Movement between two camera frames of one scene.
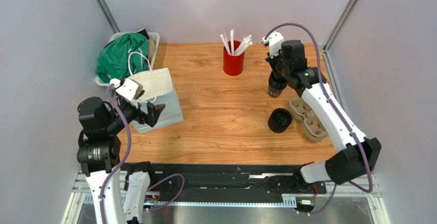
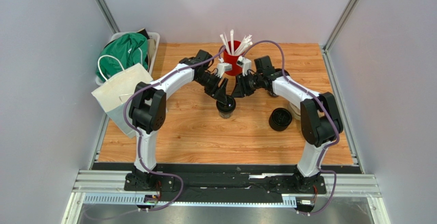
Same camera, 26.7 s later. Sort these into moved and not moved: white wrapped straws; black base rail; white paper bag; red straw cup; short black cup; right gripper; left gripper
Moved: left gripper; right gripper; white paper bag
Not moved: red straw cup; black base rail; short black cup; white wrapped straws
